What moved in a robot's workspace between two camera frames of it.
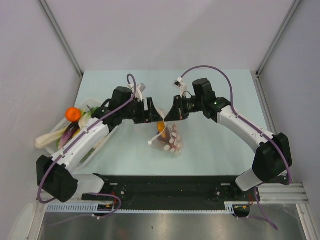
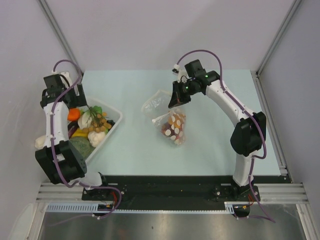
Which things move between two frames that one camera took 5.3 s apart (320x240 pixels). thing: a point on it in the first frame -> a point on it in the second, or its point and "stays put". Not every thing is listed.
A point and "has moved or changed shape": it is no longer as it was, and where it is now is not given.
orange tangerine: [73, 114] stays put
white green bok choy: [85, 117] stays put
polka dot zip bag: [169, 138] has moved or changed shape
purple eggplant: [68, 134] stays put
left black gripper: [150, 115] -> [78, 101]
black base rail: [172, 192] stays put
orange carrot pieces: [160, 127] has moved or changed shape
